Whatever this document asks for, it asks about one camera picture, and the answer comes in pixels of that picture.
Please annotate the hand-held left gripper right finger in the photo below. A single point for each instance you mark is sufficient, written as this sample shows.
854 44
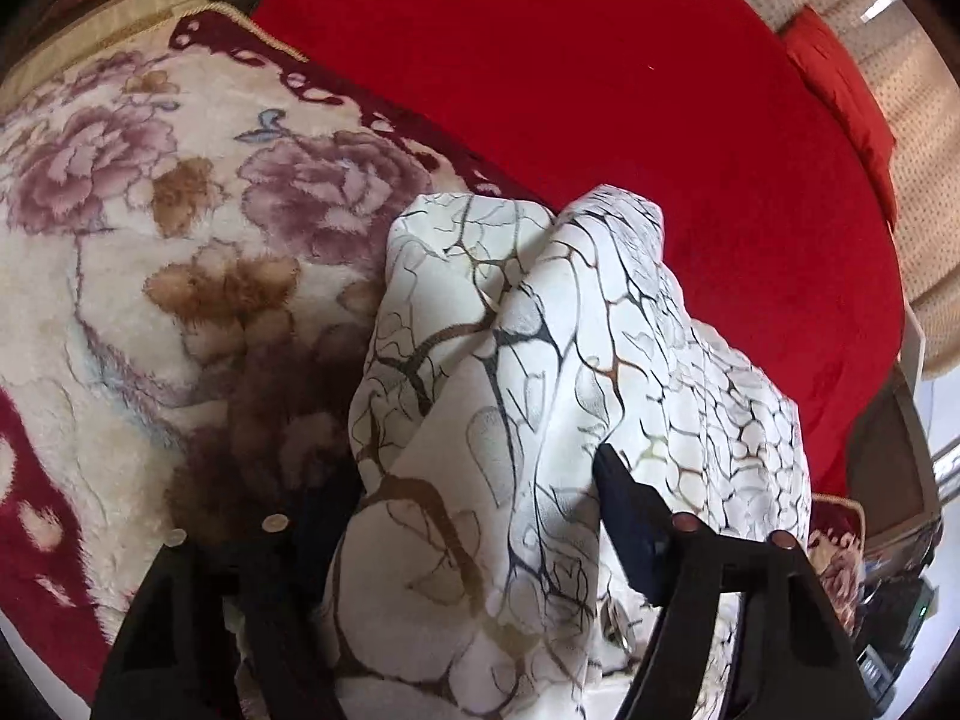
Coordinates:
624 502

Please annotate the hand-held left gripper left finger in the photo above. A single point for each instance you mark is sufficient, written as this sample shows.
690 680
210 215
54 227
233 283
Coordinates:
296 570

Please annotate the white crackle-print garment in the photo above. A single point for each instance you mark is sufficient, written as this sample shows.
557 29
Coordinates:
570 315

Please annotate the wooden nightstand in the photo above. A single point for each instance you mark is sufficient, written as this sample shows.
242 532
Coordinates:
892 450

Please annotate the black electronic device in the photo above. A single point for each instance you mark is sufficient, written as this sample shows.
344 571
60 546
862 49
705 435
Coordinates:
896 615

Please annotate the floral plush blanket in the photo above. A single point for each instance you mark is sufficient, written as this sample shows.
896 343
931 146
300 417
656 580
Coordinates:
135 277

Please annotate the red bedsheet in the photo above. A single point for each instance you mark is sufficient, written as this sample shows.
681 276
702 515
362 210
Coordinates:
600 75

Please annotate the red pillow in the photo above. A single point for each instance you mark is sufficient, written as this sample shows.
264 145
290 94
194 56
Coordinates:
844 90

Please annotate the beige satin pillow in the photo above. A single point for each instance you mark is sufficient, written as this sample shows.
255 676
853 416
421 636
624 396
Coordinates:
97 22

